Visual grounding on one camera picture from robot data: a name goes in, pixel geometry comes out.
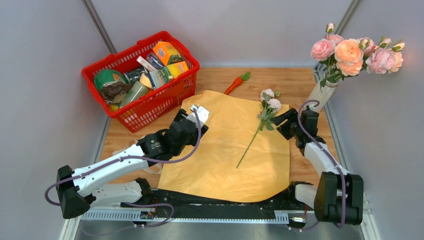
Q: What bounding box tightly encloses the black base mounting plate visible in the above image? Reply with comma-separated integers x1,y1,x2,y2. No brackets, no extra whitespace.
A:
135,188,312,220

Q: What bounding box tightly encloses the orange wrapping paper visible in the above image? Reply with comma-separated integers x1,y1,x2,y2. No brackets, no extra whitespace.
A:
158,90,290,203

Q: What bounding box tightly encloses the dark snack packet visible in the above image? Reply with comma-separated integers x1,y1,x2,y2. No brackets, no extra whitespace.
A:
123,66,147,84

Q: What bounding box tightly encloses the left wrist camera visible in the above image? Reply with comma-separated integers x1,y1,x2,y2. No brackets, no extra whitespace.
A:
186,104,210,128

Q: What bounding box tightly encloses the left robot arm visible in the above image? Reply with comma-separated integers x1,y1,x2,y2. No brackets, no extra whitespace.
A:
44,104,210,219

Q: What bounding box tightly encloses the brown crumpled bag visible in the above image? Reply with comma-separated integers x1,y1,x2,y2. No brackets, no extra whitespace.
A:
99,81,132,104

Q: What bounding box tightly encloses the green scrub sponge box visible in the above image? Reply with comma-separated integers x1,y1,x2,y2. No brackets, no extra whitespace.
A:
148,66,174,90

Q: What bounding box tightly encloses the red plastic shopping basket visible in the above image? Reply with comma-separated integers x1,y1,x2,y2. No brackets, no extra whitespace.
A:
81,30,200,133

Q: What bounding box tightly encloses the pale pink rose stem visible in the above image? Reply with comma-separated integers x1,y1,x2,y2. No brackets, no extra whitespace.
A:
236,88,282,169

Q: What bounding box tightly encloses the white red small box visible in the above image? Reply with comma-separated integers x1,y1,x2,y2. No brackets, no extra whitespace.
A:
136,55,158,72

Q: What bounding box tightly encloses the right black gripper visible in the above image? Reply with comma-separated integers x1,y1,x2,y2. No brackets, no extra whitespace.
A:
269,108,302,140

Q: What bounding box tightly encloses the green cylinder bottle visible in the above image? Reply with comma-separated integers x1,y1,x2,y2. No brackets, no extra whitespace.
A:
119,80,151,109

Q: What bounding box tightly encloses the cream ribbon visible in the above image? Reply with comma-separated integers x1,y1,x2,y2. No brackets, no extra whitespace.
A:
112,144,162,175

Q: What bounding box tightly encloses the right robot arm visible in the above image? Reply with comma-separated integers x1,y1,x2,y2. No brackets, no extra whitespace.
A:
270,108,364,226

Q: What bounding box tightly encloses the orange toy carrot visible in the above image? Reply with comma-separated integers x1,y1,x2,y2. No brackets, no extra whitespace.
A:
224,71,251,95

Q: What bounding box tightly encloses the aluminium rail frame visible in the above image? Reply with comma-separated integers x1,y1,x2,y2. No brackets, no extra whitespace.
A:
59,187,372,240

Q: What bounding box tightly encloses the green round package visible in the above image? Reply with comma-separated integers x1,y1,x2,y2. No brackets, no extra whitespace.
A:
93,69,130,91

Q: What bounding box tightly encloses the white ribbed ceramic vase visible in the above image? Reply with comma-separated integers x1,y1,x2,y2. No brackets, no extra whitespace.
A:
306,79,340,113

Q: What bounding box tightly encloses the yellow sponge pack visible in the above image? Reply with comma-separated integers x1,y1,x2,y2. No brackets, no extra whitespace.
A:
165,61,189,79

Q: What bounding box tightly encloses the orange green box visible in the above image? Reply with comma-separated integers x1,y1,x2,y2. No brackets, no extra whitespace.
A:
153,41,183,66

